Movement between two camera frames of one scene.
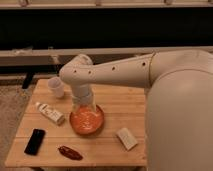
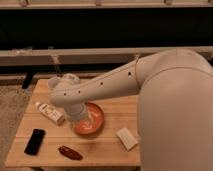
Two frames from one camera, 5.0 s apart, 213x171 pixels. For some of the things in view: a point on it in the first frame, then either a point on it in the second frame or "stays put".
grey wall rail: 60,57 stays put
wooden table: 46,138 stays put
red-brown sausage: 70,153 stays put
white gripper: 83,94 -> 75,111
